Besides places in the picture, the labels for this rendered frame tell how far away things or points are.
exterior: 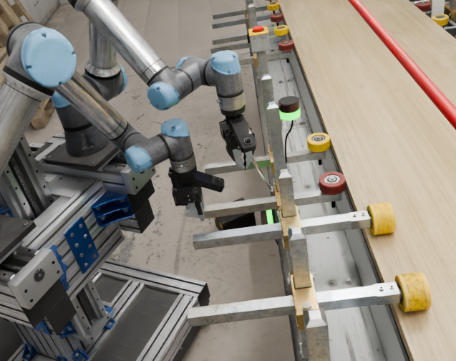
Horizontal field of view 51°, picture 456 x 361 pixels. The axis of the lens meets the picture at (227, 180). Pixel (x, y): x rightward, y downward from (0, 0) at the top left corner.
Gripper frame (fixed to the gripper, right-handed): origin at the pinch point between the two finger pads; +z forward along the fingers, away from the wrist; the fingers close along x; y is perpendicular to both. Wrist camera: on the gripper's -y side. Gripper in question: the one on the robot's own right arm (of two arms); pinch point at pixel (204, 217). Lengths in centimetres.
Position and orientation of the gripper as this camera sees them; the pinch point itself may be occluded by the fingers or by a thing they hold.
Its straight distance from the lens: 156.5
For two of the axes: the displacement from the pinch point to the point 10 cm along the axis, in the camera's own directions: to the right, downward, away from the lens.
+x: 0.1, 5.7, -8.2
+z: 1.6, 8.1, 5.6
